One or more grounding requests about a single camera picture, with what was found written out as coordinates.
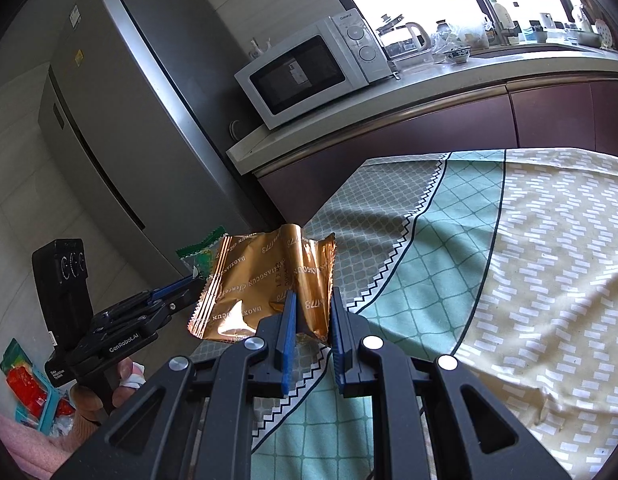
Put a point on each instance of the clear plastic food container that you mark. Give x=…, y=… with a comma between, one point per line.
x=411, y=61

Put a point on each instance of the white soap bottle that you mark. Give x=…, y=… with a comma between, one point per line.
x=499, y=15

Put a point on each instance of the person's left hand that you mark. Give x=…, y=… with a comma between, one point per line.
x=84, y=402

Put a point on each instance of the red plastic packaging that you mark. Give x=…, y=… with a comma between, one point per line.
x=26, y=390

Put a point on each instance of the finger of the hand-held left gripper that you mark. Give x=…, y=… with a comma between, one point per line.
x=186, y=298
x=174, y=288

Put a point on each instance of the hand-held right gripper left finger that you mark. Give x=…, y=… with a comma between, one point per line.
x=289, y=345

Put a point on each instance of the grey refrigerator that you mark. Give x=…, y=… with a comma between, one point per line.
x=139, y=110

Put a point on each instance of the red snack packets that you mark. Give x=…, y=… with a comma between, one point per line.
x=44, y=410

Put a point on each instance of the glass electric kettle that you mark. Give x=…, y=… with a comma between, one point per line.
x=404, y=37

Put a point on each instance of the blue white ceramic bowl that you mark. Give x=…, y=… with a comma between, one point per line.
x=456, y=54

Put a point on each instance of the patterned tablecloth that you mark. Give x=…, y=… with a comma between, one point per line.
x=514, y=260

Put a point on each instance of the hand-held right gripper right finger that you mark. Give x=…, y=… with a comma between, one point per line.
x=339, y=345

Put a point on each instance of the maroon kitchen counter cabinet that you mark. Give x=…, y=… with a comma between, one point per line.
x=414, y=125

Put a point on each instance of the person's left forearm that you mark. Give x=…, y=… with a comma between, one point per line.
x=34, y=450

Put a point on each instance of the glass jar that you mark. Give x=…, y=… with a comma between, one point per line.
x=442, y=30

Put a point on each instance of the gold foil snack wrapper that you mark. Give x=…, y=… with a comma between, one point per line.
x=249, y=280

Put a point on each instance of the green white candy wrapper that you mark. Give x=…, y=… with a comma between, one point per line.
x=201, y=255

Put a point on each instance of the white spotted strainer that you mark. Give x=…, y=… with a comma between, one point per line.
x=604, y=32

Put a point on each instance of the white microwave oven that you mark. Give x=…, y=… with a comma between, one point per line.
x=309, y=70

